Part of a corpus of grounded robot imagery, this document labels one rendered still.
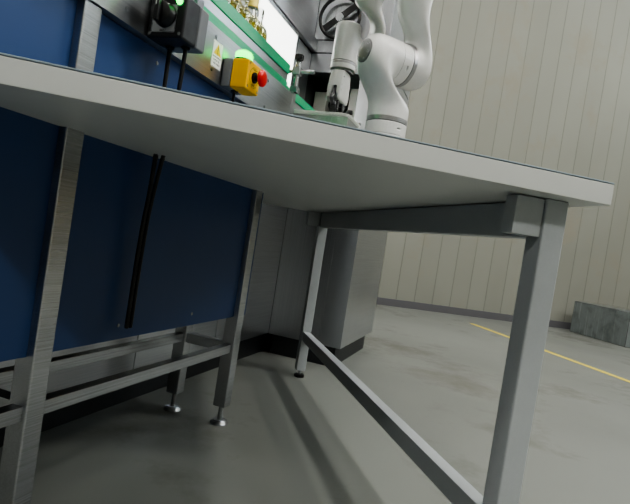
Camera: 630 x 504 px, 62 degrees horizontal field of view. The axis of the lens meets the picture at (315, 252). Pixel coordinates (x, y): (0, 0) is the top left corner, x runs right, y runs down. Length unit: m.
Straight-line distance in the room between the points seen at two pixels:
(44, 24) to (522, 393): 0.93
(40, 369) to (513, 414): 0.77
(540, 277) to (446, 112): 5.41
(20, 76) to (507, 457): 0.85
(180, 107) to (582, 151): 6.65
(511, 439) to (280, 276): 1.85
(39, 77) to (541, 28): 6.64
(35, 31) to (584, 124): 6.69
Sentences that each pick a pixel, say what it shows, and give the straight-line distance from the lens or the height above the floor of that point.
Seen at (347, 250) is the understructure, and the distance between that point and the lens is 2.50.
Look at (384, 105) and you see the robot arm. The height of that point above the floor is 1.00.
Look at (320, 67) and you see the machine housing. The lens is 2.72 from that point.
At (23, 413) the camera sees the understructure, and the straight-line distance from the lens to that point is 1.03.
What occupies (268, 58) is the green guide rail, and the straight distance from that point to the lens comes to 1.64.
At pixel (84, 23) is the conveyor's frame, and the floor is 0.89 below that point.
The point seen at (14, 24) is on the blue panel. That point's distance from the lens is 0.93.
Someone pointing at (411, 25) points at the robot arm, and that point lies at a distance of 1.64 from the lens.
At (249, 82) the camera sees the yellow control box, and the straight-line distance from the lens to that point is 1.33.
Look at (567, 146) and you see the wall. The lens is 7.03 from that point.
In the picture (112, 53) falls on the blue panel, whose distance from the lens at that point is 1.08.
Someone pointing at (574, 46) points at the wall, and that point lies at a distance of 7.31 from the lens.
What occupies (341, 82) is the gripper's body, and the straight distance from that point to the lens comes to 1.80.
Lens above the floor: 0.60
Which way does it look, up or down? 1 degrees down
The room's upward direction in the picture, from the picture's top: 9 degrees clockwise
